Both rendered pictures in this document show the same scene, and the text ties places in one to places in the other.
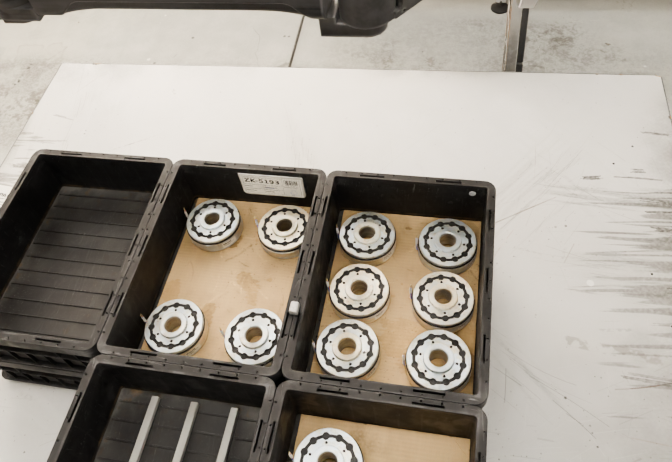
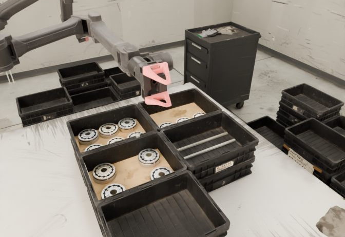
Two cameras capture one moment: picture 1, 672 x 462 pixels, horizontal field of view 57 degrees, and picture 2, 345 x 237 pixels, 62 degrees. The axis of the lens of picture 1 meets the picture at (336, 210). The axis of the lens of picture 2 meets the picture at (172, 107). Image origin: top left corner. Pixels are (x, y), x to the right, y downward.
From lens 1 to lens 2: 149 cm
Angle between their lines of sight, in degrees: 86
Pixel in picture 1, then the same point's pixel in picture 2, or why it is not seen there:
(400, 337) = (124, 135)
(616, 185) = (31, 137)
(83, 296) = (173, 219)
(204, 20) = not seen: outside the picture
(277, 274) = (122, 169)
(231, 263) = (126, 183)
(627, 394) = not seen: hidden behind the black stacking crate
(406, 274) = (102, 142)
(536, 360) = not seen: hidden behind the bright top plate
